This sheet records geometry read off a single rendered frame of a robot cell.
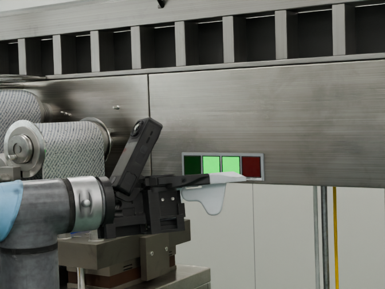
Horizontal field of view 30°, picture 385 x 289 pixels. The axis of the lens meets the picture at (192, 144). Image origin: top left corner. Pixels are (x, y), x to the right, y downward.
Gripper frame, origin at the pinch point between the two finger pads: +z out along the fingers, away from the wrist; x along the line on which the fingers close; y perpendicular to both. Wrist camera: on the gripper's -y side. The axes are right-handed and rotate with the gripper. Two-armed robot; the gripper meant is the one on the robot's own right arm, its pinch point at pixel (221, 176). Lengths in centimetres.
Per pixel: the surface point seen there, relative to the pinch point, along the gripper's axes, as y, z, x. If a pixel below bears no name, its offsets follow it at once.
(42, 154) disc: -11, -4, -82
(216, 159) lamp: -6, 39, -71
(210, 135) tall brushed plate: -13, 39, -72
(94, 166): -8, 13, -92
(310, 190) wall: 6, 205, -257
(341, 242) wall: 38, 214, -244
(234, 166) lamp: -4, 42, -67
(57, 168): -8, 0, -85
